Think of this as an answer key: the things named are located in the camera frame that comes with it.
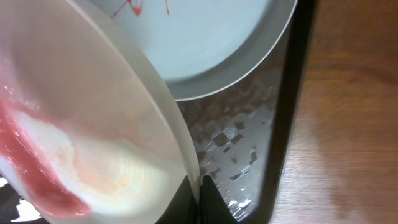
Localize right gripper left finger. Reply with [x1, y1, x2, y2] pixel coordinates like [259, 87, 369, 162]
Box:
[155, 176, 197, 224]

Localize pale grey plate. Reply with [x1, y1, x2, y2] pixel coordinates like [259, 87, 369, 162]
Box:
[92, 0, 298, 101]

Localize white plate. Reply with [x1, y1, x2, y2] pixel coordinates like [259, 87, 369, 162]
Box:
[1, 1, 200, 223]

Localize large brown serving tray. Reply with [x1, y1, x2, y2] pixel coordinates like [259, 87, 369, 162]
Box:
[179, 0, 318, 223]

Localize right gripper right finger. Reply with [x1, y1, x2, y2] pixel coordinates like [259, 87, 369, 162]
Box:
[200, 175, 238, 224]

